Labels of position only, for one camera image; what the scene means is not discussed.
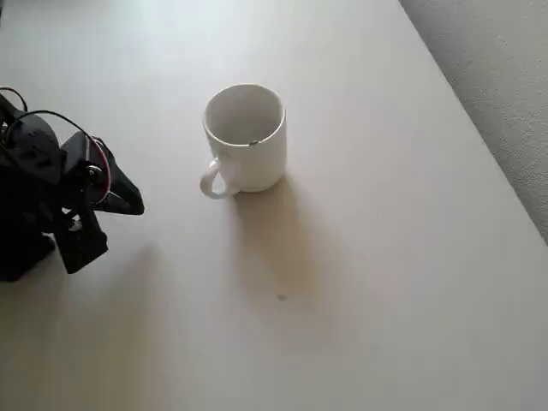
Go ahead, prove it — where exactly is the red gripper servo cable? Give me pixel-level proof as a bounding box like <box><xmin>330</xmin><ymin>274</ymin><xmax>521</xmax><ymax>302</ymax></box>
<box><xmin>84</xmin><ymin>134</ymin><xmax>114</xmax><ymax>203</ymax></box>

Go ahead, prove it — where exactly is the red and black arm cable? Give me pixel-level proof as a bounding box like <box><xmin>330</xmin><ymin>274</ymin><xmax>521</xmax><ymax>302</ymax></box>
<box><xmin>0</xmin><ymin>86</ymin><xmax>28</xmax><ymax>113</ymax></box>

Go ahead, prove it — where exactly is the white ceramic mug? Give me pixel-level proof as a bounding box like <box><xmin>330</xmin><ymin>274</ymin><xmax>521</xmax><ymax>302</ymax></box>
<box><xmin>199</xmin><ymin>82</ymin><xmax>287</xmax><ymax>200</ymax></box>

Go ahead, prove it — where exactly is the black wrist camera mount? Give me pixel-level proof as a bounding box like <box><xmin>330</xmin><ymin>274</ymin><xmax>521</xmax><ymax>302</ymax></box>
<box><xmin>54</xmin><ymin>205</ymin><xmax>110</xmax><ymax>276</ymax></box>

